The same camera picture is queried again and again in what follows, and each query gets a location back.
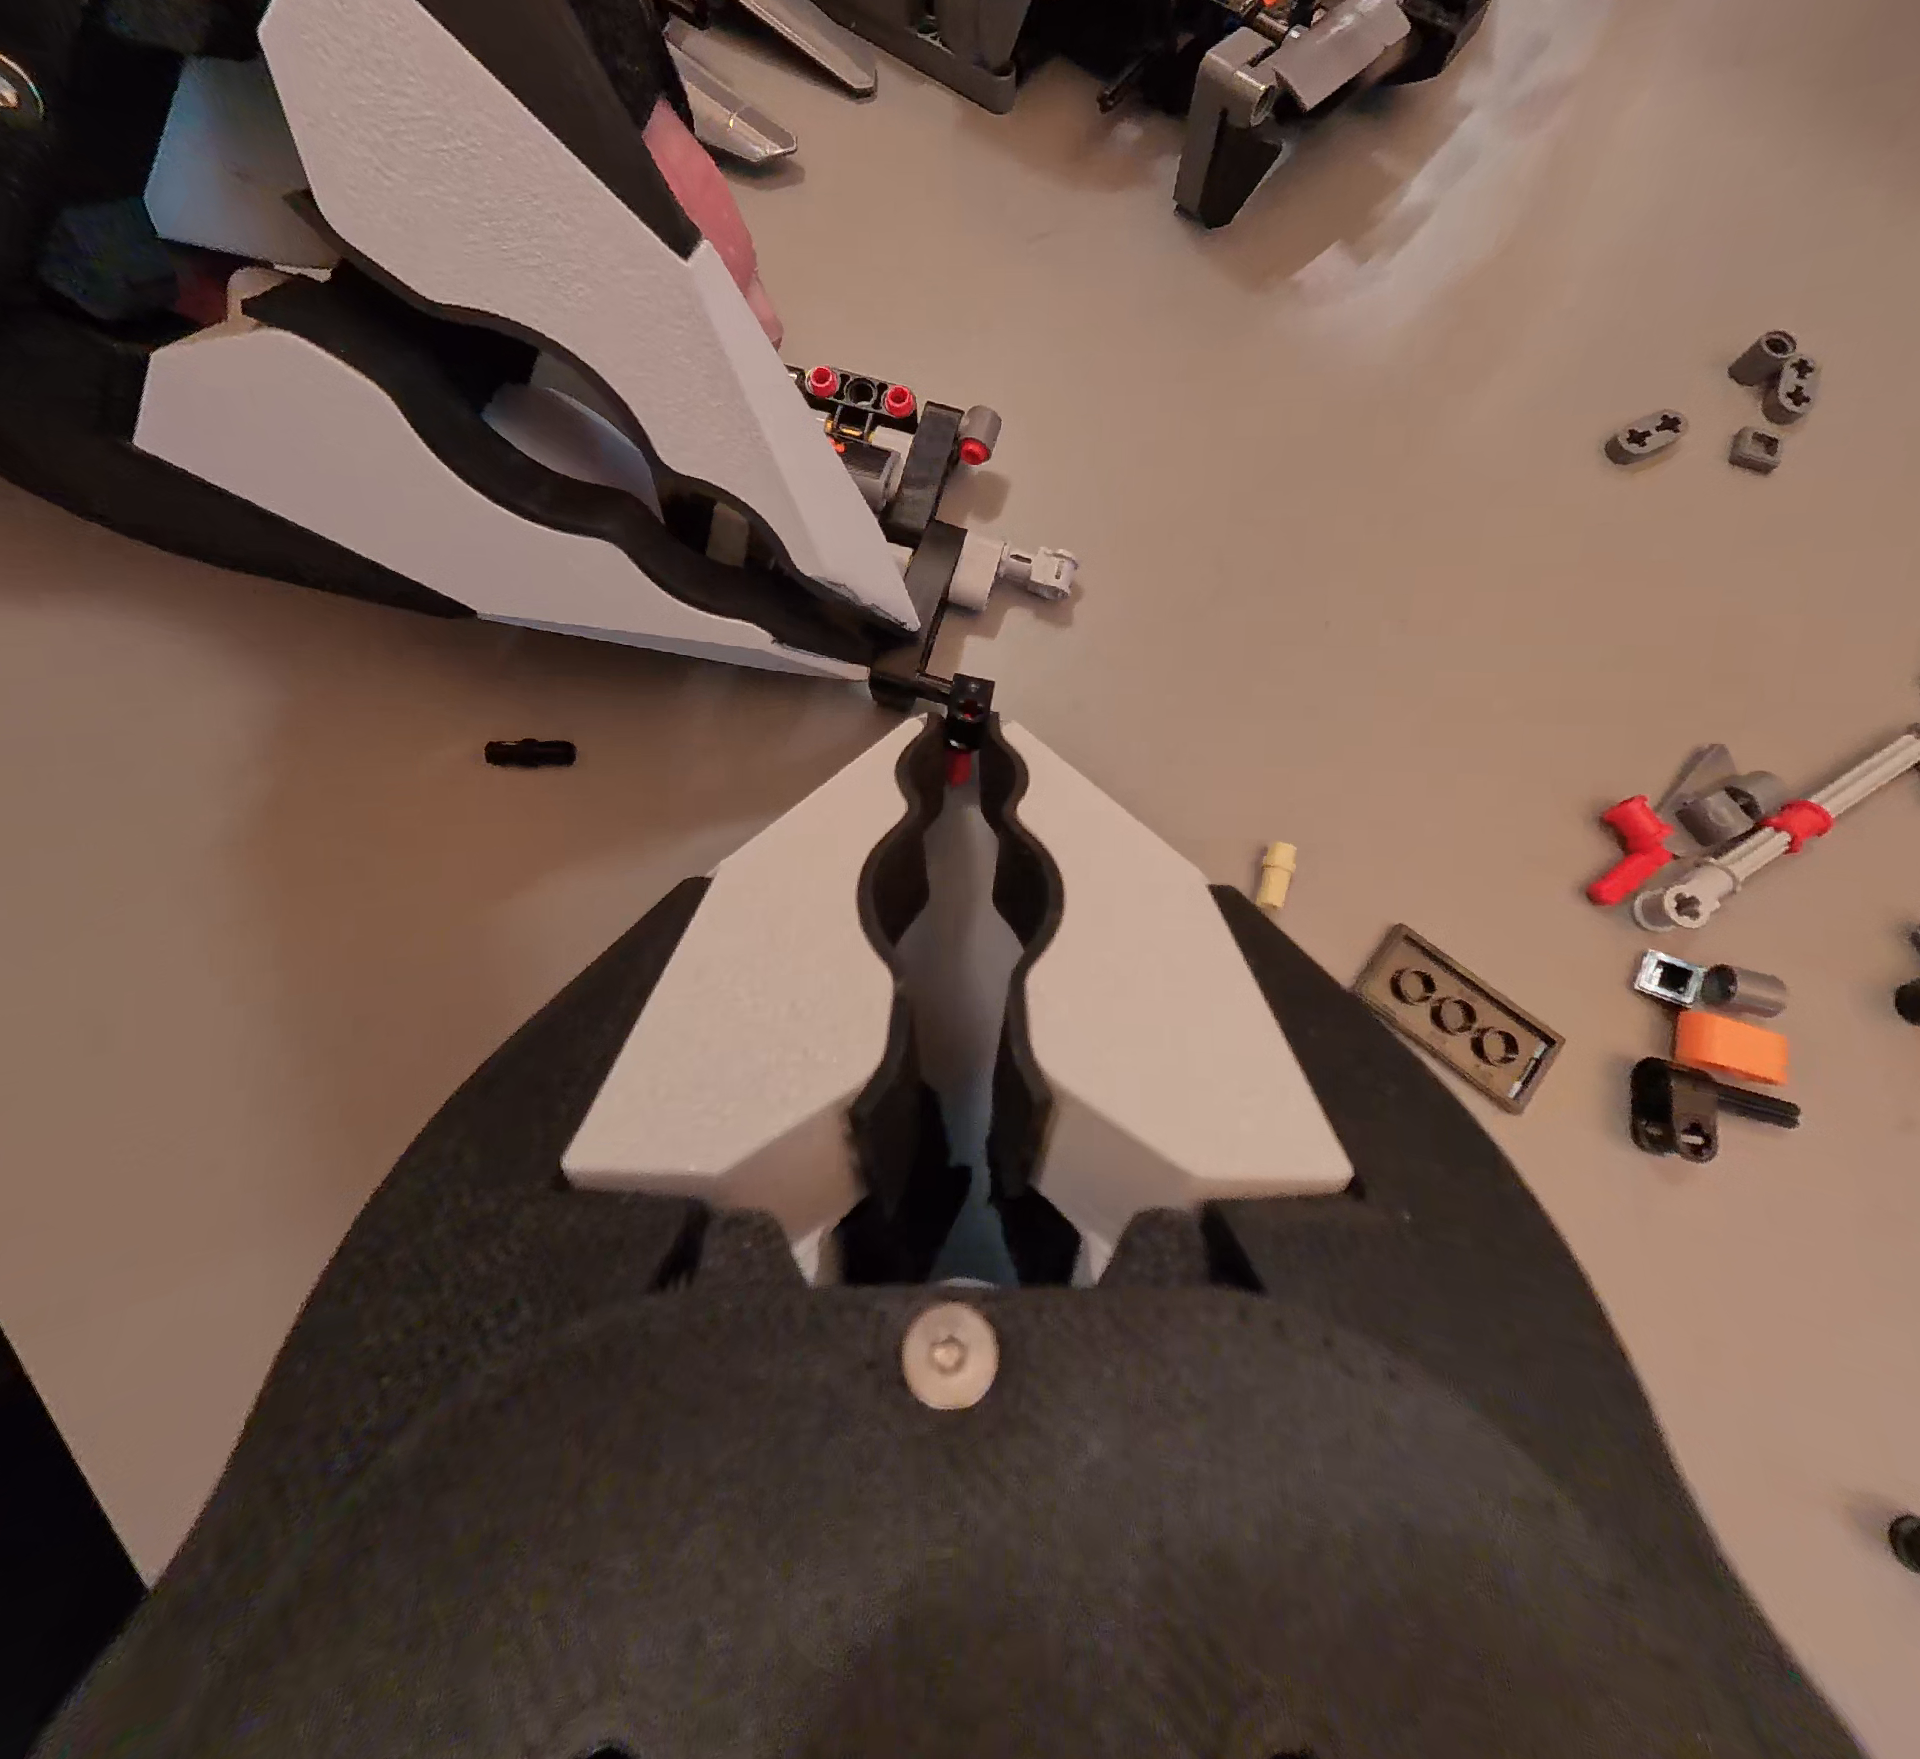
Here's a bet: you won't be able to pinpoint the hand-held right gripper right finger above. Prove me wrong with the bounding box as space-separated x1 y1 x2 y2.
978 717 1358 1292

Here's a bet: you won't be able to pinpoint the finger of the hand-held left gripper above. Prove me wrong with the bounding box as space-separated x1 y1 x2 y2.
132 281 878 684
254 0 925 638

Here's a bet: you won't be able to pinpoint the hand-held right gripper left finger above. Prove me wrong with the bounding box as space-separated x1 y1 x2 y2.
558 717 962 1292

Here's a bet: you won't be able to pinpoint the black grey lego subassembly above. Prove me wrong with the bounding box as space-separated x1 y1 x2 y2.
787 363 1082 715

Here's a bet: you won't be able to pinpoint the lego car chassis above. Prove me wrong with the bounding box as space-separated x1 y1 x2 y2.
721 0 1592 231

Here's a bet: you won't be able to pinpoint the black lego plate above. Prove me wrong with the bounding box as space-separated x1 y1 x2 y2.
1349 923 1564 1115

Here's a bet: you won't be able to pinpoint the scattered lego pieces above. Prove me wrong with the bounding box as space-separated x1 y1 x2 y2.
1588 723 1920 1168

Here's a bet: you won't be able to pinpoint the person's left hand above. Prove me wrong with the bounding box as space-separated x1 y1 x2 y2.
643 103 792 358

